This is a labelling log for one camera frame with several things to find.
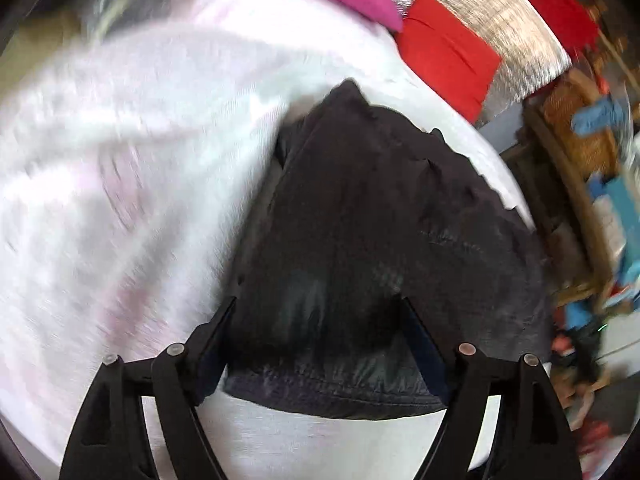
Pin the wicker basket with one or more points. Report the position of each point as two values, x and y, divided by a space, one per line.
580 120

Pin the wooden shelf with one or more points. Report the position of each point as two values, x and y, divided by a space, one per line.
575 195

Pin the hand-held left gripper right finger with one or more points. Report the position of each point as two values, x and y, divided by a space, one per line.
425 355

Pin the silver foil insulation sheet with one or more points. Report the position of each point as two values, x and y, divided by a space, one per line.
500 35

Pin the beige bed sheet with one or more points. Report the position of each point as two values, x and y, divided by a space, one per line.
35 45

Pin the white textured bed blanket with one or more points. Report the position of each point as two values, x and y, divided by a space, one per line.
130 185

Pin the blue cloth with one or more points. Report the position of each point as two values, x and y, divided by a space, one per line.
597 117

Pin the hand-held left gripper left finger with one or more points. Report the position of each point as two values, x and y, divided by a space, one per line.
212 355

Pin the red pillow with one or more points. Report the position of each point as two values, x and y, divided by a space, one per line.
445 52

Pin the black quilted jacket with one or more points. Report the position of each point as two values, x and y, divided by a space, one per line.
380 240

